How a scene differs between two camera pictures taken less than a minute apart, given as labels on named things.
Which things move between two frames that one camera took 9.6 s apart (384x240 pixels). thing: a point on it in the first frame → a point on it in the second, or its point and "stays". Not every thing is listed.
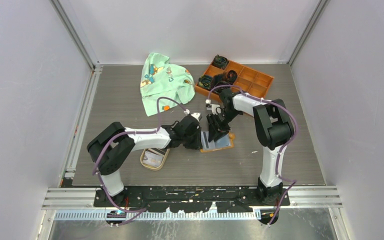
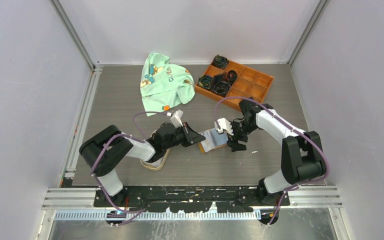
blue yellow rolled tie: (205, 82) stays
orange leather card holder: (226, 142) stays
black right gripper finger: (214, 134) → (235, 146)
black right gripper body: (222, 120) → (241, 130)
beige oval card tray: (154, 159) stays
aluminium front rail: (301, 197) stays
